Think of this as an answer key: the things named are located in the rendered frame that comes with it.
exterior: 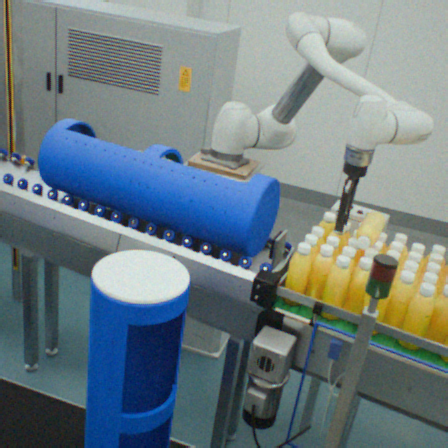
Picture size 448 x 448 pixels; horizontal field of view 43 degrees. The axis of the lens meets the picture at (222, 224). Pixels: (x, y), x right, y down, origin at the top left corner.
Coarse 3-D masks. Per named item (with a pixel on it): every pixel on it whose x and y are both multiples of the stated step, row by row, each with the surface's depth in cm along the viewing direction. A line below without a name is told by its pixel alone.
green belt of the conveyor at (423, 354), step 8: (280, 296) 189; (280, 304) 184; (288, 304) 184; (296, 312) 181; (304, 312) 182; (320, 320) 179; (328, 320) 180; (336, 320) 180; (344, 320) 181; (344, 328) 177; (352, 328) 177; (376, 336) 175; (384, 336) 176; (384, 344) 172; (392, 344) 172; (400, 344) 173; (408, 352) 170; (416, 352) 170; (424, 352) 171; (432, 352) 171; (424, 360) 168; (432, 360) 168; (440, 360) 169
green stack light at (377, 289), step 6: (366, 282) 147; (372, 282) 144; (378, 282) 143; (384, 282) 143; (390, 282) 143; (366, 288) 146; (372, 288) 145; (378, 288) 144; (384, 288) 143; (390, 288) 145; (372, 294) 145; (378, 294) 144; (384, 294) 144
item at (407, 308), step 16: (400, 256) 187; (400, 272) 178; (416, 272) 176; (400, 288) 170; (416, 288) 173; (368, 304) 172; (384, 304) 171; (400, 304) 171; (416, 304) 166; (432, 304) 165; (384, 320) 176; (400, 320) 174; (416, 320) 167; (432, 320) 169; (432, 336) 170
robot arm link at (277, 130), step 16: (336, 32) 208; (352, 32) 211; (336, 48) 212; (352, 48) 214; (304, 64) 230; (304, 80) 232; (320, 80) 231; (288, 96) 242; (304, 96) 238; (272, 112) 254; (288, 112) 247; (272, 128) 255; (288, 128) 256; (256, 144) 261; (272, 144) 263; (288, 144) 266
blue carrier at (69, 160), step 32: (64, 128) 213; (64, 160) 208; (96, 160) 203; (128, 160) 200; (160, 160) 198; (64, 192) 219; (96, 192) 206; (128, 192) 199; (160, 192) 194; (192, 192) 190; (224, 192) 187; (256, 192) 185; (160, 224) 204; (192, 224) 193; (224, 224) 187; (256, 224) 188
